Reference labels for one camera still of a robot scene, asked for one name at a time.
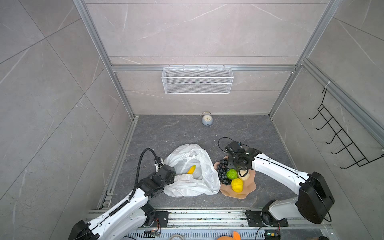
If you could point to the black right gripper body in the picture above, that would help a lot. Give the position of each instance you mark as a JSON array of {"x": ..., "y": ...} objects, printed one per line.
[{"x": 233, "y": 163}]

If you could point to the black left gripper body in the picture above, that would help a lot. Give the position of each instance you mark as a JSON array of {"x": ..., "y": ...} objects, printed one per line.
[{"x": 172, "y": 180}]

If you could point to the beige fake fruit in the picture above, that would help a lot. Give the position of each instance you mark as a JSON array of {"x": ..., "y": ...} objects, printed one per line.
[{"x": 244, "y": 175}]

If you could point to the green fake fruit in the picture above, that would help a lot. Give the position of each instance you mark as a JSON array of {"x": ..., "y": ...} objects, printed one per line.
[{"x": 232, "y": 174}]

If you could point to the dark purple fake grapes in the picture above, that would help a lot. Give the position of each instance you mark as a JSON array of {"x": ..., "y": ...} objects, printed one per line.
[{"x": 222, "y": 169}]

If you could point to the yellow fake fruit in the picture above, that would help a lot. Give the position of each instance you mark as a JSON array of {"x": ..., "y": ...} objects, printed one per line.
[{"x": 237, "y": 185}]

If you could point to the white plastic bag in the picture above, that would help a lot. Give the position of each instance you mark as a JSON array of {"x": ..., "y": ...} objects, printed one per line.
[{"x": 205, "y": 179}]

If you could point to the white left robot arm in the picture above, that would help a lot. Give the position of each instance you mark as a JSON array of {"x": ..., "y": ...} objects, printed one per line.
[{"x": 130, "y": 213}]

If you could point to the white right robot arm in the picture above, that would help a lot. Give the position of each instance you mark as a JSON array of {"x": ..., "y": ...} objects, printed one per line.
[{"x": 314, "y": 198}]

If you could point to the yellow fake banana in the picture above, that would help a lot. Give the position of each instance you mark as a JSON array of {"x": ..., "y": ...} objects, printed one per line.
[{"x": 192, "y": 170}]

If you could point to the pink wavy plastic bowl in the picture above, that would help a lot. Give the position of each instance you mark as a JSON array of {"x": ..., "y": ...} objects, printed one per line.
[{"x": 249, "y": 185}]

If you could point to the light blue alarm clock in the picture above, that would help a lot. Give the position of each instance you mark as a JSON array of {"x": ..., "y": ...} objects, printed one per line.
[{"x": 207, "y": 119}]

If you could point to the orange object at bottom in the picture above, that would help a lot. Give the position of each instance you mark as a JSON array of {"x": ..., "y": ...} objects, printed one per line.
[{"x": 234, "y": 236}]

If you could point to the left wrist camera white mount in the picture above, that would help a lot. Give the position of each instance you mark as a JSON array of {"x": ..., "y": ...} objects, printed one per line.
[{"x": 158, "y": 163}]

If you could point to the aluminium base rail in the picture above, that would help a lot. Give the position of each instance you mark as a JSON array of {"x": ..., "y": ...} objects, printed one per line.
[{"x": 213, "y": 224}]

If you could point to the white wire mesh basket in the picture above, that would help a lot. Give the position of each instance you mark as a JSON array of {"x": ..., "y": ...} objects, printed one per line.
[{"x": 197, "y": 80}]

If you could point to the black wire hook rack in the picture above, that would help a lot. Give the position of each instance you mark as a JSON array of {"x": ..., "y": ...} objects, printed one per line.
[{"x": 340, "y": 133}]

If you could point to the aluminium frame rail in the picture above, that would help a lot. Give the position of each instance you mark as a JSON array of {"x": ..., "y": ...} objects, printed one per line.
[{"x": 89, "y": 24}]

